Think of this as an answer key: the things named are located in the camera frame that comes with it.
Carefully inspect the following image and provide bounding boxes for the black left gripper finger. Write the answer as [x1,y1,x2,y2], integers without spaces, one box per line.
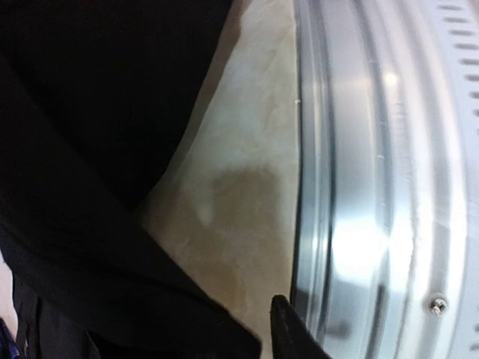
[270,295,326,359]

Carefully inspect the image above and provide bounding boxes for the black trousers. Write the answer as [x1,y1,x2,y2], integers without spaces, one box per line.
[1,1,261,358]

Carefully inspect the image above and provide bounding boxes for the aluminium front rail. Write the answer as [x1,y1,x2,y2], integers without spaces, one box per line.
[291,1,478,358]

